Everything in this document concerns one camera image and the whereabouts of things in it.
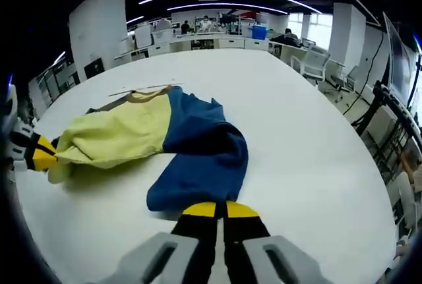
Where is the large display screen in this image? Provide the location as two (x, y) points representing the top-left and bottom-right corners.
(384, 12), (419, 107)

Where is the white box appliance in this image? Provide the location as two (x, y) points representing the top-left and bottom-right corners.
(135, 25), (152, 49)

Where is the black cable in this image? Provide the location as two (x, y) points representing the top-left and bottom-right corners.
(342, 30), (385, 115)

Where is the grey office chair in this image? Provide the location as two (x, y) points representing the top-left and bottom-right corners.
(329, 59), (360, 92)

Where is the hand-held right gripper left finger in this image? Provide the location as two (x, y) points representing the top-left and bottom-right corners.
(105, 202), (219, 284)

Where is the blue storage box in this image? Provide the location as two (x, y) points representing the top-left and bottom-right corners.
(251, 23), (268, 40)

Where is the yellow blue grey garment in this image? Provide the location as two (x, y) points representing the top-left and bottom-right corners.
(47, 85), (250, 212)

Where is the white office chair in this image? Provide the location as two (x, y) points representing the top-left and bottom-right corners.
(291, 45), (330, 84)

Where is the white template sheet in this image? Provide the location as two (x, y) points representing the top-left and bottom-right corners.
(108, 82), (185, 98)

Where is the black metal stand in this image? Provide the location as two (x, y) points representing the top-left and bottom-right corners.
(355, 79), (422, 173)

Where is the shorter curved ceiling light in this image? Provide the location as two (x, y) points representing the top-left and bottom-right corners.
(166, 2), (287, 14)

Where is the white square pillar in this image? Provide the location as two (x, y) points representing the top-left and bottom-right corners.
(331, 2), (367, 77)
(68, 0), (128, 79)

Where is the black cabinet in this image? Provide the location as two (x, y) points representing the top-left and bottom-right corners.
(84, 58), (106, 80)

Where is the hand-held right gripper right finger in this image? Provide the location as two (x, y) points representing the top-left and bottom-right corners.
(223, 200), (326, 284)

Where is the long white desk row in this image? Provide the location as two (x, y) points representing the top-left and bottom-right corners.
(115, 32), (274, 61)

